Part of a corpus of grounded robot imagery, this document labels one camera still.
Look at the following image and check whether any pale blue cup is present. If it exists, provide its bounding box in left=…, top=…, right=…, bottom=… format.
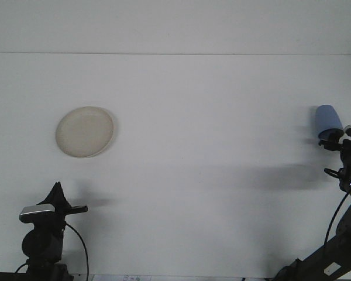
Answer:
left=315, top=104, right=345, bottom=138

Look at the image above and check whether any pale round plate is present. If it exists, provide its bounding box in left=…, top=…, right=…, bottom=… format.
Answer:
left=55, top=105, right=115, bottom=158

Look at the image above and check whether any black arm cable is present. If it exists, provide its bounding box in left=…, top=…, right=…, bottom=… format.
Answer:
left=322, top=184, right=351, bottom=253
left=64, top=222, right=90, bottom=281

